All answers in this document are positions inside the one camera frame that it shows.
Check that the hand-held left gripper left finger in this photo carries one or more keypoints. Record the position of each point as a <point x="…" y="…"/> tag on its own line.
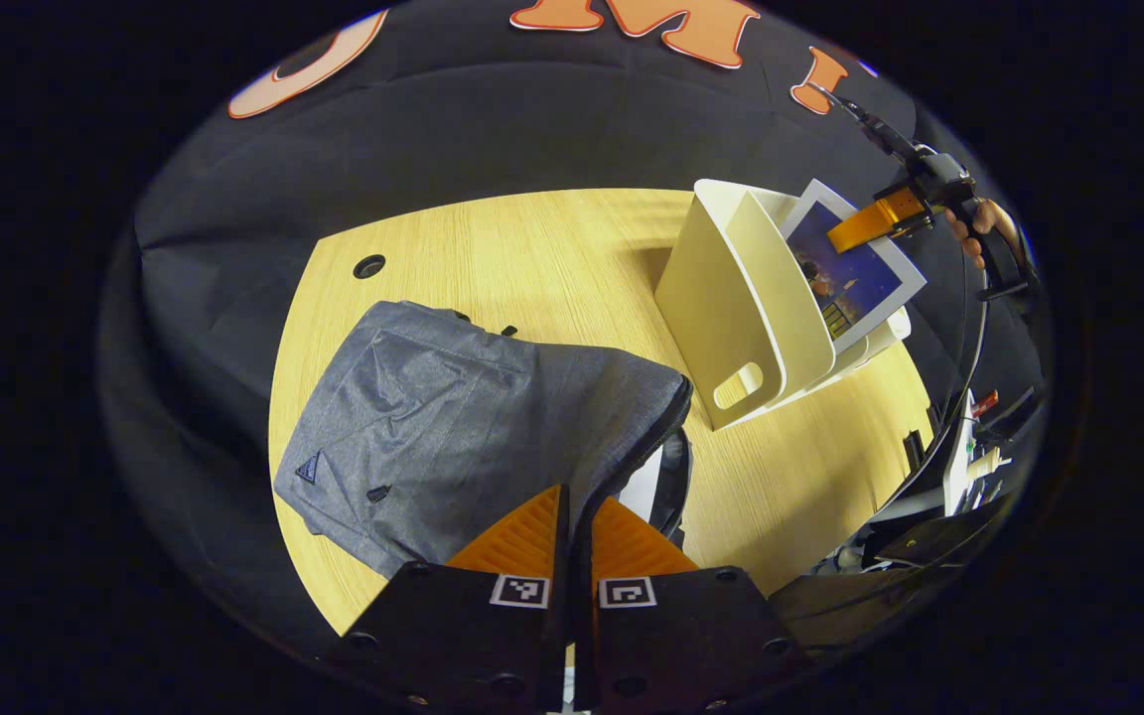
<point x="473" y="636"/>

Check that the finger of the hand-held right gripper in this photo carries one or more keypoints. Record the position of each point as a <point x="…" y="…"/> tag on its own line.
<point x="875" y="220"/>

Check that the white plastic bookshelf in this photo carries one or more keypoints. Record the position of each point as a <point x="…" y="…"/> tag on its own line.
<point x="711" y="298"/>

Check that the white book with blue picture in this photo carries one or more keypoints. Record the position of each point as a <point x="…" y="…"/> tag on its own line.
<point x="860" y="283"/>

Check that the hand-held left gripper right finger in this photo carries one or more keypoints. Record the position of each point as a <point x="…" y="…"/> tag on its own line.
<point x="691" y="636"/>

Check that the grey schoolbag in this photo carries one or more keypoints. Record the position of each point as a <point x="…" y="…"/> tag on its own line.
<point x="433" y="427"/>

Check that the white background desk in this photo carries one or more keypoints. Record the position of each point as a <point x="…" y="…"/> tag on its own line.
<point x="957" y="467"/>

